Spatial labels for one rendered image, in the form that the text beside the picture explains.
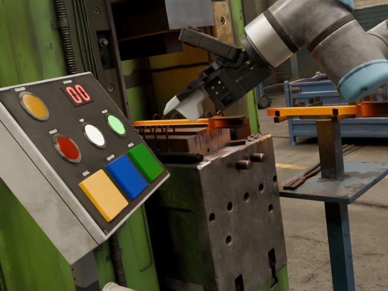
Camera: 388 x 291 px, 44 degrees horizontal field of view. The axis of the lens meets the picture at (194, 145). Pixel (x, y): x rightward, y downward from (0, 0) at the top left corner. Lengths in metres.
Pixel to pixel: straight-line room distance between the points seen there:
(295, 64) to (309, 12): 9.73
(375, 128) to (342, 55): 4.22
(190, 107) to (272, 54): 0.18
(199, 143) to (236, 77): 0.50
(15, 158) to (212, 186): 0.66
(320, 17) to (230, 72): 0.18
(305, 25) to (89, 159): 0.42
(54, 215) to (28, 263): 0.87
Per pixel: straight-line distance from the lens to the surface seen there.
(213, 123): 1.37
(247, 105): 1.82
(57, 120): 0.83
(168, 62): 1.77
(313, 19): 0.83
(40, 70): 1.19
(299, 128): 5.40
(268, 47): 0.84
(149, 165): 0.96
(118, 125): 0.97
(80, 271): 0.97
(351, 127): 5.12
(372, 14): 9.59
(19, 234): 1.59
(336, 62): 0.82
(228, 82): 0.86
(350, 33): 0.83
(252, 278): 1.51
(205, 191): 1.27
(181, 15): 1.33
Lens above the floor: 1.21
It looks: 11 degrees down
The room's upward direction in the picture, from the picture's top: 9 degrees counter-clockwise
